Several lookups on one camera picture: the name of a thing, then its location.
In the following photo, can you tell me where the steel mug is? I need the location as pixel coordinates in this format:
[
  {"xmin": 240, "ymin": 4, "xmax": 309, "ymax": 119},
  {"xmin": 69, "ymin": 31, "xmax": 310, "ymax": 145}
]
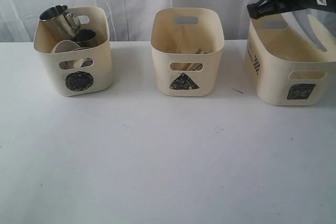
[{"xmin": 39, "ymin": 4, "xmax": 81, "ymax": 42}]

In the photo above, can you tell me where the small white bowl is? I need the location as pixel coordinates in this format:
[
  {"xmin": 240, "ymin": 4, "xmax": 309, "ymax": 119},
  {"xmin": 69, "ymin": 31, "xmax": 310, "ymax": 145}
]
[{"xmin": 51, "ymin": 39, "xmax": 91, "ymax": 71}]

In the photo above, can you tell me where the cream bin with circle mark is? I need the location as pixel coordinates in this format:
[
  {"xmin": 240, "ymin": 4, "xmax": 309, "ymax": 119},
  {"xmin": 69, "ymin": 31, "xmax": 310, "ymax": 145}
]
[{"xmin": 34, "ymin": 7, "xmax": 113, "ymax": 97}]

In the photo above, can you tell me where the cream bin with triangle mark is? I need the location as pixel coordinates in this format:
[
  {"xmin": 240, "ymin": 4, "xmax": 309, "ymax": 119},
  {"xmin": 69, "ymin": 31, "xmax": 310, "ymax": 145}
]
[{"xmin": 150, "ymin": 7, "xmax": 225, "ymax": 97}]

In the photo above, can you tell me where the wooden chopstick long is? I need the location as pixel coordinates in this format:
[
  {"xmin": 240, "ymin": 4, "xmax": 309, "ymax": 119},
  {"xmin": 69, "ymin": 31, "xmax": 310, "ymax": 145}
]
[{"xmin": 165, "ymin": 25, "xmax": 186, "ymax": 54}]

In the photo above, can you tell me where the steel table knife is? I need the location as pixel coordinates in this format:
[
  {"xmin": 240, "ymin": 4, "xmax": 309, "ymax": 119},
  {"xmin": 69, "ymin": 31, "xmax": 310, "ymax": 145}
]
[{"xmin": 188, "ymin": 63, "xmax": 203, "ymax": 71}]

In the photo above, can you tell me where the cream bin with square mark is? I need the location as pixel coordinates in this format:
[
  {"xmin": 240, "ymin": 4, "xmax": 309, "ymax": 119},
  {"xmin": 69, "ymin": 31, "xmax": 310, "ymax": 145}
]
[{"xmin": 245, "ymin": 14, "xmax": 335, "ymax": 106}]

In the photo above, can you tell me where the wooden chopstick crossing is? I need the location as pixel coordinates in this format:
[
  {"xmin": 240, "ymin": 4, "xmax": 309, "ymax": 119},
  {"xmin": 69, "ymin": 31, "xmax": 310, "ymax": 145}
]
[{"xmin": 194, "ymin": 48, "xmax": 208, "ymax": 54}]

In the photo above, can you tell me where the white square plate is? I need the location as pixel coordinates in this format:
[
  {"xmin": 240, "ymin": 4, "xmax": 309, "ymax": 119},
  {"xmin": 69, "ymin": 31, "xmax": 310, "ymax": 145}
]
[{"xmin": 281, "ymin": 9, "xmax": 335, "ymax": 51}]

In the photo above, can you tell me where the stainless steel bowl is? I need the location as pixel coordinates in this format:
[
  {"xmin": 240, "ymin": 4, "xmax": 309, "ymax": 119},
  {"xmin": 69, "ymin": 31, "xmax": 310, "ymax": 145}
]
[{"xmin": 72, "ymin": 29, "xmax": 98, "ymax": 48}]

